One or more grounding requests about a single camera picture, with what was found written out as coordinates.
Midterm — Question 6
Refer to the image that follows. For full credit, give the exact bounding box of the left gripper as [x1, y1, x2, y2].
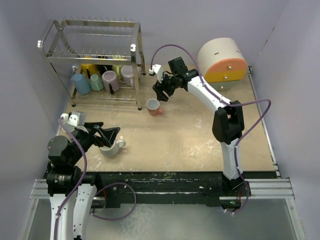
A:
[68, 121, 119, 164]

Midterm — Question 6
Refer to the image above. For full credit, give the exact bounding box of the teal cup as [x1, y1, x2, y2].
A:
[90, 74, 104, 92]

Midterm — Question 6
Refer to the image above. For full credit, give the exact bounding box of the black mug white interior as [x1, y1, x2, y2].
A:
[96, 55, 113, 76]

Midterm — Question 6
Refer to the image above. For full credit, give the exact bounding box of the blue cup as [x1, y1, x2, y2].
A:
[72, 73, 91, 95]

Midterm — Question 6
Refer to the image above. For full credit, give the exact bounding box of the purple mug black handle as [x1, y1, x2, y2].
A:
[101, 70, 120, 95]

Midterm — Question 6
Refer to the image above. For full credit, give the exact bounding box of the aluminium frame rail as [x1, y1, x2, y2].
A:
[29, 179, 295, 200]

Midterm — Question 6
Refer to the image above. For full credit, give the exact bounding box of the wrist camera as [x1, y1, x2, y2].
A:
[60, 111, 89, 133]
[148, 64, 164, 83]

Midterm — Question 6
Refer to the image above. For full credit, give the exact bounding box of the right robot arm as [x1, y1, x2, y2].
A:
[149, 57, 250, 196]

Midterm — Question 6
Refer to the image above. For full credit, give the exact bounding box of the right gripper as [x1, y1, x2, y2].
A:
[153, 71, 179, 102]

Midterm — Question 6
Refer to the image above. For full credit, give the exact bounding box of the yellow mug black handle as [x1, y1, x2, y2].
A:
[80, 63, 99, 79]

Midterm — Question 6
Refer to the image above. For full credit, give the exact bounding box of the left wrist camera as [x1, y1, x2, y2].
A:
[60, 111, 89, 133]

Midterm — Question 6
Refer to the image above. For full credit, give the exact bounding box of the lilac mug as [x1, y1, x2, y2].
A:
[120, 65, 135, 89]

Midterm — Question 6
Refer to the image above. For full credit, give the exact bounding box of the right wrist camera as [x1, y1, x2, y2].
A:
[148, 64, 164, 83]

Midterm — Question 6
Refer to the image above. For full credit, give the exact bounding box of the round drawer box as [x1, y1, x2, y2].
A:
[197, 37, 248, 91]

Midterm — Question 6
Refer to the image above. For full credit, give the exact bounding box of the salmon pink mug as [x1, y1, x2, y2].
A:
[146, 98, 164, 117]

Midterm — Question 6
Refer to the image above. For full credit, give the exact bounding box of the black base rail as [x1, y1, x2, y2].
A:
[42, 170, 278, 210]

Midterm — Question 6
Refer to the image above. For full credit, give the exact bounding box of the grey speckled mug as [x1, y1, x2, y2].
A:
[99, 139, 126, 158]

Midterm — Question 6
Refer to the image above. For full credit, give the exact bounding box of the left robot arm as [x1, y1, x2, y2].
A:
[46, 122, 121, 240]

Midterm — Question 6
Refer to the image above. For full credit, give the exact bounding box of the lime green mug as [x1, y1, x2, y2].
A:
[112, 54, 123, 81]

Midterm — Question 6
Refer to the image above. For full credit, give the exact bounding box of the metal dish rack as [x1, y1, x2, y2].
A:
[37, 17, 146, 110]

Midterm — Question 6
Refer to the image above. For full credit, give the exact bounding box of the small grey cup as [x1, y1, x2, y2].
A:
[63, 122, 75, 133]

